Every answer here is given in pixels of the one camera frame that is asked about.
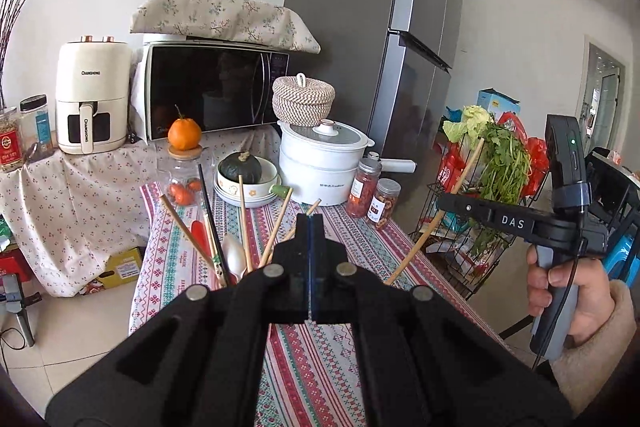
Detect grey handheld device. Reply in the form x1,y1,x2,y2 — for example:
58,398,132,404
0,274,36,348

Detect patterned striped tablecloth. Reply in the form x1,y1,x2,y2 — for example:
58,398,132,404
127,179,511,427

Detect jar of dried fruit slices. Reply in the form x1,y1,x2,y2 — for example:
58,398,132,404
366,178,402,228

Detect jar of red dried fruit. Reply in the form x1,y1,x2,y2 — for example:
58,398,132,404
348,157,383,219

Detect blue snack packet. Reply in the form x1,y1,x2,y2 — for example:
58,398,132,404
441,213,471,234

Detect black metal chair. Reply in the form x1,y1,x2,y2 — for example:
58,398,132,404
584,148,640,238

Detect red box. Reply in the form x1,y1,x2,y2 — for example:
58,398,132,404
0,252,23,280

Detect blue and white box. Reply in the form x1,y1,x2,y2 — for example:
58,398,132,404
476,88,522,118

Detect black cable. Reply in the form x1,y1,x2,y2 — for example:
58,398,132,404
531,227,588,375

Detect floral cover cloth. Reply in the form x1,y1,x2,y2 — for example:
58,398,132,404
130,0,322,55

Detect microwave oven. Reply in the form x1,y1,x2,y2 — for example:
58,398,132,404
136,39,291,142

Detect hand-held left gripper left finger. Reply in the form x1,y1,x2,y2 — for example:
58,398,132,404
45,212,311,427

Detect large orange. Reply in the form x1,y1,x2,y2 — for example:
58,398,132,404
167,105,202,151

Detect leafy green herbs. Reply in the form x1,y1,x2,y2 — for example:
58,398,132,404
467,122,533,258

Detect glass door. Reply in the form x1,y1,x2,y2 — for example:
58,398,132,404
576,34,627,140

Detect wooden chopstick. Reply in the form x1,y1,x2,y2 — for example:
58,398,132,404
280,199,322,250
258,187,294,269
238,174,252,279

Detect white dish with green handle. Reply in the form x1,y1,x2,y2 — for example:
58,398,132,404
214,157,294,208

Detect dark green pumpkin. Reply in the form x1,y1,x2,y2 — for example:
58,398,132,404
220,151,262,184

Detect cream air fryer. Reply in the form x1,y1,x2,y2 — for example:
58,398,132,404
54,35,133,156

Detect grey refrigerator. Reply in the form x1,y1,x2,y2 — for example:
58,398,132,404
283,0,466,220

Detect glass jar with wooden lid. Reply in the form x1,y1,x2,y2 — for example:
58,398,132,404
156,144,211,208

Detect white plastic spoon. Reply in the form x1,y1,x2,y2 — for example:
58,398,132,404
221,233,250,284

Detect black wire rack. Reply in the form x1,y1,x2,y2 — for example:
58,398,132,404
409,147,546,303

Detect small-flower print cloth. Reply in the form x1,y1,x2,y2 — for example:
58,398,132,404
0,127,281,299

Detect person's right hand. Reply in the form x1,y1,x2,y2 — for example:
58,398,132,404
526,243,617,349

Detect woven lidded basket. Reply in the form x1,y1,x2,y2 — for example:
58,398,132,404
271,73,337,128

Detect black chopstick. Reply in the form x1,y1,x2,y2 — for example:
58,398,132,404
197,163,233,288

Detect white electric cooking pot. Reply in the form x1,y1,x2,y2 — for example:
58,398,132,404
277,119,417,206

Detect yellow cardboard box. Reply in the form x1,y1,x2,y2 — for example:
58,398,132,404
80,247,144,295

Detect blue plastic stool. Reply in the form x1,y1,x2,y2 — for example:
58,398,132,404
601,234,640,282

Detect dried branches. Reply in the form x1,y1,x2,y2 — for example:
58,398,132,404
0,0,46,110

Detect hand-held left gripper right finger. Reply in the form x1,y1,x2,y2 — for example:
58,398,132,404
311,214,572,427

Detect red packets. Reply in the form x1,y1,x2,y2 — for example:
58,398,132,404
437,152,473,195

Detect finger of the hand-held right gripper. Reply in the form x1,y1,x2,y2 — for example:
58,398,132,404
435,191,497,235

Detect napa cabbage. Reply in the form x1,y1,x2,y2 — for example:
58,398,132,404
442,105,496,144

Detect long bamboo chopstick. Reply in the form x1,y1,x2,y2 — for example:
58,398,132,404
159,194,223,283
384,138,486,286

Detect red plastic bag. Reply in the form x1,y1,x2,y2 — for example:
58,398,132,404
497,111,550,200

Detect person's right forearm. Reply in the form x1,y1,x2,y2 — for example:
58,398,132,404
550,279,640,427

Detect blue label jar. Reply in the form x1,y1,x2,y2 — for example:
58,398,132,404
18,94,55,162

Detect bamboo chopstick pair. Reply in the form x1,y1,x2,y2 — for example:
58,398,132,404
201,202,226,289

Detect red label jar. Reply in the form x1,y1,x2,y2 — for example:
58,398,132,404
0,106,25,174

